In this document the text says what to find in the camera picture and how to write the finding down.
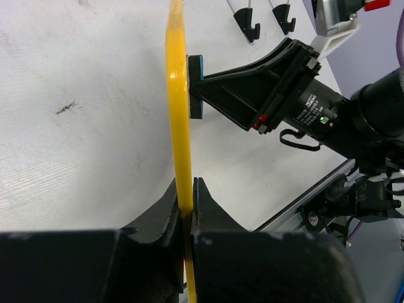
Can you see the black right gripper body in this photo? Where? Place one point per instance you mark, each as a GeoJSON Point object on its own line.
{"type": "Point", "coordinates": [309, 107]}

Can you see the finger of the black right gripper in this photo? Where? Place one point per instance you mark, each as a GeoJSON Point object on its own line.
{"type": "Point", "coordinates": [248, 98]}
{"type": "Point", "coordinates": [280, 52]}

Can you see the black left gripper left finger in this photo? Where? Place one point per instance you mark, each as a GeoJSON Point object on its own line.
{"type": "Point", "coordinates": [141, 262]}

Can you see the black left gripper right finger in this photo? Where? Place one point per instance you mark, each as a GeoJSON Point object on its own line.
{"type": "Point", "coordinates": [232, 264]}

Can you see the yellow framed whiteboard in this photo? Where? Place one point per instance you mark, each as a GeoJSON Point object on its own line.
{"type": "Point", "coordinates": [178, 105]}

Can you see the metal wire whiteboard stand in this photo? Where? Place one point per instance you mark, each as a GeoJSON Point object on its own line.
{"type": "Point", "coordinates": [251, 19]}

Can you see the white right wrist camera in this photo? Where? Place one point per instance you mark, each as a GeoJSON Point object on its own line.
{"type": "Point", "coordinates": [336, 21]}

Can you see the aluminium front rail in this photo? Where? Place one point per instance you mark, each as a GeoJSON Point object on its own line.
{"type": "Point", "coordinates": [289, 218]}

